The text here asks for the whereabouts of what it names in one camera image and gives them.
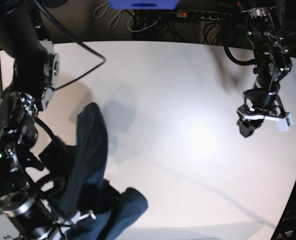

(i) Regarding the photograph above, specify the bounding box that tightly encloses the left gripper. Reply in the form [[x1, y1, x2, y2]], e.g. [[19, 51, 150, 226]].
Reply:
[[236, 104, 263, 138]]

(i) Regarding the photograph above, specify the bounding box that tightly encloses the dark blue t-shirt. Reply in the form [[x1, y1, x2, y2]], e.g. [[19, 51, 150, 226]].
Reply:
[[39, 102, 148, 240]]

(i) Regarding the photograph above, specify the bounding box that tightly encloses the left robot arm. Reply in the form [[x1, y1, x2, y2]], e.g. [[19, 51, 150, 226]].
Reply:
[[223, 0, 293, 138]]

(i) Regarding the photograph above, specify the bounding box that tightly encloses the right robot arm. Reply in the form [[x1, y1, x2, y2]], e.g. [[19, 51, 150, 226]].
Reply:
[[0, 0, 73, 240]]

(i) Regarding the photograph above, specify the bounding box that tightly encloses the black power strip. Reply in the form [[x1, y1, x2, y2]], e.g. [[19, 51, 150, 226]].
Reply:
[[176, 9, 232, 21]]

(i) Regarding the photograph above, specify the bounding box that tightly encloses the blue plastic bin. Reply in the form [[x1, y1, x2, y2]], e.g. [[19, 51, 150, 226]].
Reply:
[[109, 0, 179, 10]]

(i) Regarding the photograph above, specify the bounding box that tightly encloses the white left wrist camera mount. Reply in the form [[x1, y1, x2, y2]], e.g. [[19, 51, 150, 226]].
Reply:
[[246, 107, 294, 132]]

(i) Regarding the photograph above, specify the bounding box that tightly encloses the white looped cable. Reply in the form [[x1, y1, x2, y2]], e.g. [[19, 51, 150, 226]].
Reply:
[[93, 0, 125, 30]]

